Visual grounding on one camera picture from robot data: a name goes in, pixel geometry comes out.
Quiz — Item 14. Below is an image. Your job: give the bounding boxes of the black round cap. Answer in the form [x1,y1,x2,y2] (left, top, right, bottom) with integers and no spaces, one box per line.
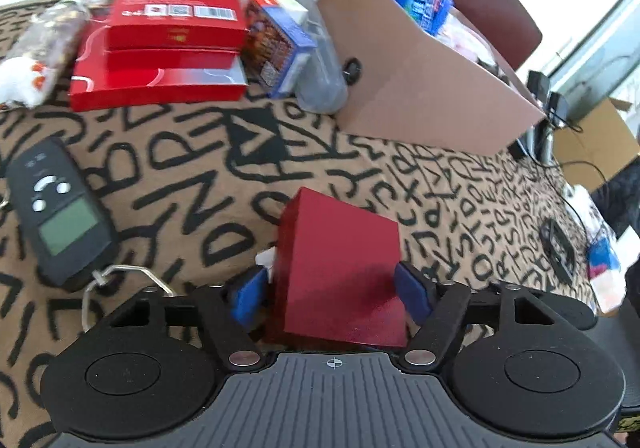
[342,58,364,85]

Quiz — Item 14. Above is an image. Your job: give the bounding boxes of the clear plastic jar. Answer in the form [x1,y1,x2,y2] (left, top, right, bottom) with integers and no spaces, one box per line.
[292,0,351,115]

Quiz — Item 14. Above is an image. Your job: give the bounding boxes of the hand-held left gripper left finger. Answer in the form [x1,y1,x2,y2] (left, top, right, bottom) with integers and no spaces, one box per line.
[106,269,271,373]

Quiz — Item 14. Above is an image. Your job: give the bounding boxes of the patterned clear pouch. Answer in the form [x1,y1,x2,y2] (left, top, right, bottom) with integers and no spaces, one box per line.
[435,10,503,71]

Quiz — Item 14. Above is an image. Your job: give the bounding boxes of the white plastic bag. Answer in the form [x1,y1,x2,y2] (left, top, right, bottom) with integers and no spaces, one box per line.
[569,184,627,315]

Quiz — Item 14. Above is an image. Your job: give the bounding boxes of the black cable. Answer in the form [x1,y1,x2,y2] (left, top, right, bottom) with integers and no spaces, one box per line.
[510,125,608,285]

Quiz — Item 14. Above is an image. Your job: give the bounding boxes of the brown cardboard box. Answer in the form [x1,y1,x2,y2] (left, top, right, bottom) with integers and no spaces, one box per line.
[297,0,547,157]

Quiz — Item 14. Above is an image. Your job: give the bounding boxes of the red box white curves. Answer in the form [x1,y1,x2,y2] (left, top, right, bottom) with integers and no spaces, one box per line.
[69,20,250,113]

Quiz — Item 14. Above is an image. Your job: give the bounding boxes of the open cardboard carton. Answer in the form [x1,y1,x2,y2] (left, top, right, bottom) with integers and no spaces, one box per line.
[552,96,640,195]

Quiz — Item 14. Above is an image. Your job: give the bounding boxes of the blue patterned card box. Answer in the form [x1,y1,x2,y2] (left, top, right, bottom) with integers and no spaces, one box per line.
[243,0,319,100]

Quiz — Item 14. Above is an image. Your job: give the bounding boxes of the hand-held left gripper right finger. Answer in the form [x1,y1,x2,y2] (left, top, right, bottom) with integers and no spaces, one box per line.
[394,261,599,374]

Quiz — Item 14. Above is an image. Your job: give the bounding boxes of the clear snack bag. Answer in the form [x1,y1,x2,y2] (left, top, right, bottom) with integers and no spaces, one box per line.
[0,0,110,111]

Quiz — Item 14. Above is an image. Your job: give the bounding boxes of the dark red gift box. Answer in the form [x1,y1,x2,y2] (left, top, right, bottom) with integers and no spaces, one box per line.
[264,187,409,350]

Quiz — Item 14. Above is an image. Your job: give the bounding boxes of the black power adapter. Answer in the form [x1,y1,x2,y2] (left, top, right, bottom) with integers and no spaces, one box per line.
[527,70,569,127]

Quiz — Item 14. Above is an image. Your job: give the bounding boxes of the grey digital hanging scale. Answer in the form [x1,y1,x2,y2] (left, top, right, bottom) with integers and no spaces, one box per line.
[4,136,177,331]

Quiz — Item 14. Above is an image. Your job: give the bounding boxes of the blue snack packet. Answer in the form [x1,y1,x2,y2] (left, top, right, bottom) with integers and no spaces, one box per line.
[390,0,454,35]

